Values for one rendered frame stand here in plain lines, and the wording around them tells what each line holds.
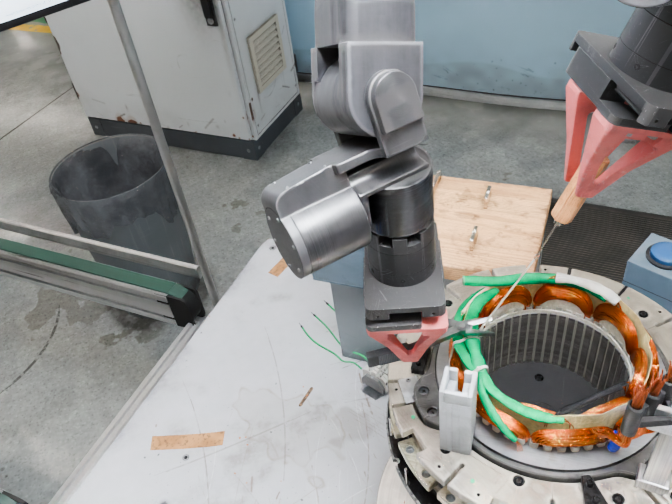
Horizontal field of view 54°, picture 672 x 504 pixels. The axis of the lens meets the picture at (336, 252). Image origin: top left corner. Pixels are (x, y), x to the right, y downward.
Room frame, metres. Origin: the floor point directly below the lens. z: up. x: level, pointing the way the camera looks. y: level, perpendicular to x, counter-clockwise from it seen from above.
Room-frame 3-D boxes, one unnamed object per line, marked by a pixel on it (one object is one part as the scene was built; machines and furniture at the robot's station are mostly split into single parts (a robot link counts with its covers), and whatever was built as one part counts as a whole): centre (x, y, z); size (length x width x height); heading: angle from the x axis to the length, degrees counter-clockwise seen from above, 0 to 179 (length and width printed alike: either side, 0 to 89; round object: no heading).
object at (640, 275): (0.58, -0.42, 0.91); 0.07 x 0.07 x 0.25; 40
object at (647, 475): (0.26, -0.24, 1.15); 0.03 x 0.02 x 0.12; 59
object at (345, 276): (0.75, -0.05, 0.92); 0.17 x 0.11 x 0.28; 153
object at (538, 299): (0.46, -0.23, 1.12); 0.06 x 0.02 x 0.04; 67
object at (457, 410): (0.33, -0.09, 1.14); 0.03 x 0.03 x 0.09; 67
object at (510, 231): (0.68, -0.18, 1.05); 0.20 x 0.19 x 0.02; 63
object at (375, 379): (0.66, -0.05, 0.80); 0.10 x 0.05 x 0.04; 134
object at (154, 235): (1.81, 0.67, 0.28); 0.38 x 0.37 x 0.56; 150
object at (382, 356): (0.39, -0.03, 1.17); 0.04 x 0.01 x 0.02; 95
